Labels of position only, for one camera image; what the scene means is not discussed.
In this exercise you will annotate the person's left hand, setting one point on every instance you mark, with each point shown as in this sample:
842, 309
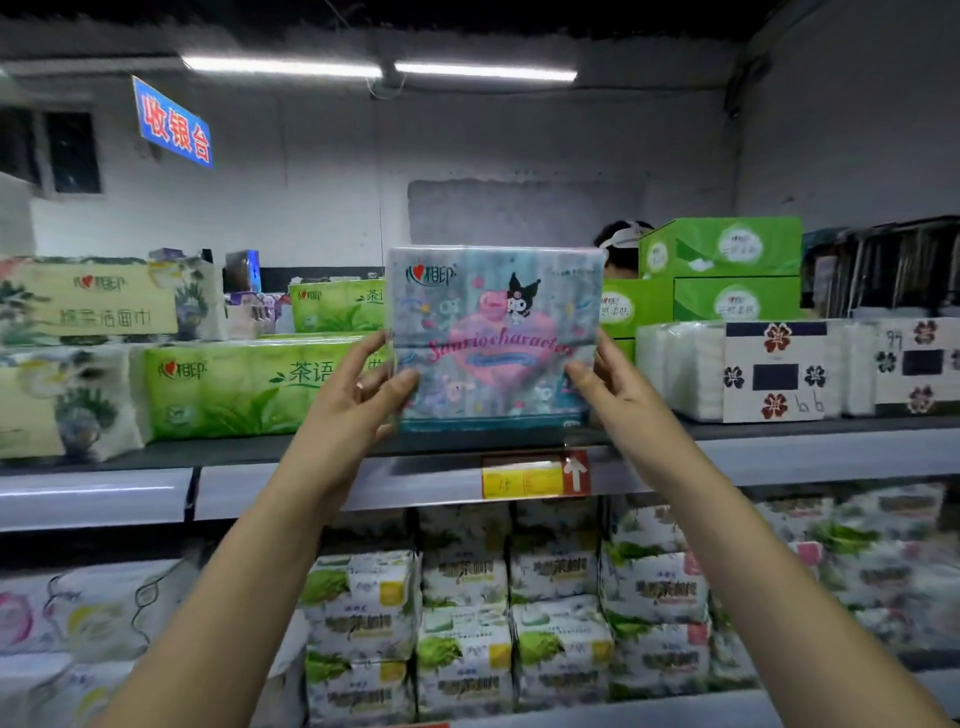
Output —
341, 416

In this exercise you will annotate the person's right hand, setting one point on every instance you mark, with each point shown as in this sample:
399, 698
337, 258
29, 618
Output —
637, 409

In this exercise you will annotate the person's right thumb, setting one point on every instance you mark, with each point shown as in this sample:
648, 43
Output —
583, 381

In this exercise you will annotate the person's left thumb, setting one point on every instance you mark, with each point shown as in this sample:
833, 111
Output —
394, 390

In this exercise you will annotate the cartoon print tissue pack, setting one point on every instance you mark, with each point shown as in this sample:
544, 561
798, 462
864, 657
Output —
495, 337

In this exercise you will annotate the person's left forearm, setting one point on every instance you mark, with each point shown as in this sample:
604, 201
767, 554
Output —
240, 585

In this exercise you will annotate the person's right forearm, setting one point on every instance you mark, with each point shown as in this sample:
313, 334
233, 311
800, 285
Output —
750, 585

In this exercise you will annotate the green tissue box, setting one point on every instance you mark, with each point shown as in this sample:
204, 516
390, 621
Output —
739, 298
724, 247
630, 306

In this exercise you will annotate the small green tissue pack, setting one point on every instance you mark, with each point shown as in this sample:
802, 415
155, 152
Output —
337, 306

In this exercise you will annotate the yellow and red price tag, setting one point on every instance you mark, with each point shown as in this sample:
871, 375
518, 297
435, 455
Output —
534, 475

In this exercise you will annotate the white headset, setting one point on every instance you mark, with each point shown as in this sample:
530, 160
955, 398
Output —
624, 236

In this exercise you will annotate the large green tissue pack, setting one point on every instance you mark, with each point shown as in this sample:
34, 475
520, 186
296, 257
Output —
240, 390

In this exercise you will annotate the purple print tissue pack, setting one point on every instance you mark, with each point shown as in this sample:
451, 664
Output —
259, 313

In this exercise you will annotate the white pack with flower label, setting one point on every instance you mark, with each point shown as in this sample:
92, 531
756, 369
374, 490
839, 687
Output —
750, 371
911, 367

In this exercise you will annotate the small blue box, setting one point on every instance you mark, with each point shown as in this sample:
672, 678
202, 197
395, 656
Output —
244, 270

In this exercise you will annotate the stack of green white packets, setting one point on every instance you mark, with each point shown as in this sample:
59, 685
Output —
555, 600

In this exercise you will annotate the grey metal store shelf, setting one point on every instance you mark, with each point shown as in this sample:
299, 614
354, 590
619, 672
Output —
825, 450

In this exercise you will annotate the cream floral tissue pack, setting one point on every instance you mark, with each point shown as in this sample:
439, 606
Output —
60, 405
97, 300

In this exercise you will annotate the row of dark packaged goods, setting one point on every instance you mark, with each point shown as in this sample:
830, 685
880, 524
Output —
885, 270

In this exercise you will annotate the fluorescent tube light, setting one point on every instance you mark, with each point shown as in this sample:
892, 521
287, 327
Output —
281, 67
486, 72

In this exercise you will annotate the blue hanging sign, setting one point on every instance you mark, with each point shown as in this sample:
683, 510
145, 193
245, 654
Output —
172, 121

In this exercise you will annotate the white pink floral tissue pack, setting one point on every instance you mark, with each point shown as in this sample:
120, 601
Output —
90, 607

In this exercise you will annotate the dark window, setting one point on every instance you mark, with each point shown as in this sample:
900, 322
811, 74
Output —
56, 150

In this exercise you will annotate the white yellow floral tissue pack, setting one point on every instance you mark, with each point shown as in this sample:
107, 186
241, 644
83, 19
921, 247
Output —
60, 694

